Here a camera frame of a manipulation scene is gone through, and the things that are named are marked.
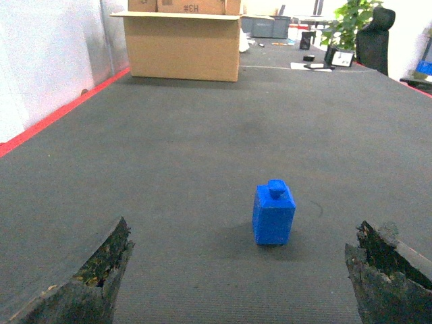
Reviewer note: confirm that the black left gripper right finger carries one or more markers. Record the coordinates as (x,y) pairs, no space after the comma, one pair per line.
(391,281)

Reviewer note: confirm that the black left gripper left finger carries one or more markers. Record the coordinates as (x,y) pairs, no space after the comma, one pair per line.
(89,295)

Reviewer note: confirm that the blue block part with knob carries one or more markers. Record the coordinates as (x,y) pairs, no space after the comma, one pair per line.
(273,213)

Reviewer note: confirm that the black framed display stand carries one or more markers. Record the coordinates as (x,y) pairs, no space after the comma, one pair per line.
(339,57)

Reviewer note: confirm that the white paper sheet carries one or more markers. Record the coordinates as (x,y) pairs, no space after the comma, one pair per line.
(318,67)

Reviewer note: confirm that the black office chair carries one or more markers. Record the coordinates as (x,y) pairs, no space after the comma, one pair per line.
(372,40)

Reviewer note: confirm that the small black box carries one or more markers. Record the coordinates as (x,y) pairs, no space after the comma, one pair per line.
(307,38)

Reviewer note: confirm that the green potted plant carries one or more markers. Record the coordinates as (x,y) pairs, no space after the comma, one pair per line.
(349,19)

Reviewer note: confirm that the large cardboard box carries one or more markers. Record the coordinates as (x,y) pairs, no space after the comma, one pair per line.
(179,41)

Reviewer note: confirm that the grey plastic crate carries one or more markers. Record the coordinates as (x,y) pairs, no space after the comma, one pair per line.
(266,28)

